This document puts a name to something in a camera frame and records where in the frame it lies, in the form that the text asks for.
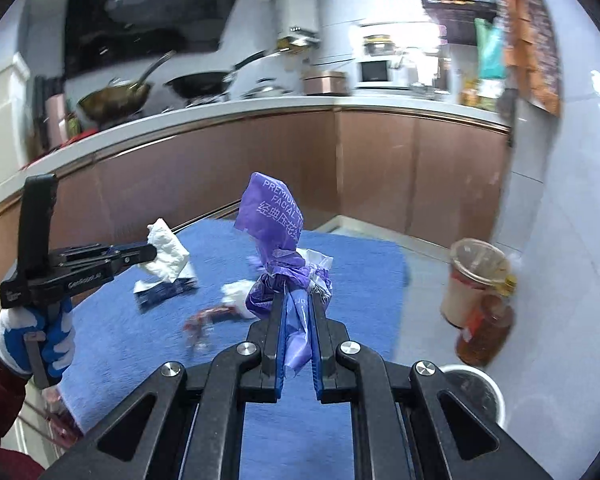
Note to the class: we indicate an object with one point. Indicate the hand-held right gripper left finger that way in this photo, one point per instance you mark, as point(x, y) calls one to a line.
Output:
point(279, 360)

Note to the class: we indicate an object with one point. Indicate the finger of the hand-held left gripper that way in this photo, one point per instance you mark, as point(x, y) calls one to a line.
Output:
point(132, 251)
point(130, 264)

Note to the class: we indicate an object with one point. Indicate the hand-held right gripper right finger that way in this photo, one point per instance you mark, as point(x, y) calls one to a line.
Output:
point(316, 360)

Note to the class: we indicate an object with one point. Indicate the white tissue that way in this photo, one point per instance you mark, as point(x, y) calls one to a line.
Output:
point(236, 300)
point(167, 252)

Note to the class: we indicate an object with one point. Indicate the purple tissue packet wrapper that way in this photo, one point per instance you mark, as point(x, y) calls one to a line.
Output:
point(272, 220)

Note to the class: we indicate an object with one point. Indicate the person's left forearm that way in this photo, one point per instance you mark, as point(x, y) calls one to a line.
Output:
point(0, 400)

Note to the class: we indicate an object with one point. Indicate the beige trash bin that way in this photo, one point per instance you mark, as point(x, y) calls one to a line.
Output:
point(472, 285)

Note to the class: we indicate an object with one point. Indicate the person's left hand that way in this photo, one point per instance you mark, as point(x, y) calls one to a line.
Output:
point(10, 335)

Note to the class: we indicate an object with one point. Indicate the small blue carton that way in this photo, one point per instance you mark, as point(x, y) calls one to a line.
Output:
point(165, 292)

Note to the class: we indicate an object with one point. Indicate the red snack wrapper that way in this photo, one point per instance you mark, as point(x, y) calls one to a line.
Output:
point(207, 320)

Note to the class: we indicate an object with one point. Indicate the blue towel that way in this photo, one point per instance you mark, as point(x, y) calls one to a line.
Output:
point(155, 345)

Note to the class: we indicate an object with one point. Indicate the red patterned plastic bag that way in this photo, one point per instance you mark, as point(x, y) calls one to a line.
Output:
point(62, 420)

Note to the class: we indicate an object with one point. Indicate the brass wok with ladle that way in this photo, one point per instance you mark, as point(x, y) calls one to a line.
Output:
point(112, 102)

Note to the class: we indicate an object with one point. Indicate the pink canister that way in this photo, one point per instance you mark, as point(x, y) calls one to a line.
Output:
point(56, 120)

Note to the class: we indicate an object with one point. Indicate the cooking oil bottle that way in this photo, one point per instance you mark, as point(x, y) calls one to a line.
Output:
point(485, 335)

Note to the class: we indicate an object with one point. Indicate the white kitchen countertop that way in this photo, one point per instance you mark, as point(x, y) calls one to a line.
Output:
point(230, 110)

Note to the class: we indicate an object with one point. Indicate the black wok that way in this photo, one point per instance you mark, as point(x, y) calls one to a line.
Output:
point(200, 85)

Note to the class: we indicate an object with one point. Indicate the brown kitchen cabinets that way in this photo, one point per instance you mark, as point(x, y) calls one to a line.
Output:
point(380, 165)

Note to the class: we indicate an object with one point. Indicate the glass pan lid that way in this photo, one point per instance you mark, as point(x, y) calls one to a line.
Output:
point(265, 91)

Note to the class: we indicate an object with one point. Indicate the black range hood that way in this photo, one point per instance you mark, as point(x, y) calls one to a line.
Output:
point(150, 15)

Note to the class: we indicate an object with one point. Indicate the copper rice cooker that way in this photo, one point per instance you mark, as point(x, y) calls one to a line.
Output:
point(325, 83)

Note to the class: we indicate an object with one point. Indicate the white water heater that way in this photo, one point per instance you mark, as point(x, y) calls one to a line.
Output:
point(297, 15)

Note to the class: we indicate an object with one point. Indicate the white microwave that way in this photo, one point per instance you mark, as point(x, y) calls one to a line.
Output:
point(380, 72)

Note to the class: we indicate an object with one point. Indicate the yellow food packets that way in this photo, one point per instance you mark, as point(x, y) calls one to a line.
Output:
point(477, 95)

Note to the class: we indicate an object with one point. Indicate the steel pot with lid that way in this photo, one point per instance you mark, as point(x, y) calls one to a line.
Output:
point(378, 45)

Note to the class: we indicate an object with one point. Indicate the green plastic bag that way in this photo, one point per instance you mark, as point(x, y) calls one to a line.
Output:
point(490, 50)

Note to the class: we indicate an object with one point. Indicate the floral apron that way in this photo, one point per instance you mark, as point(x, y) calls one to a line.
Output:
point(530, 45)

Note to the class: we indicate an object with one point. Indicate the black storage rack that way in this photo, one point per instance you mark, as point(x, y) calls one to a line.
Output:
point(455, 5)

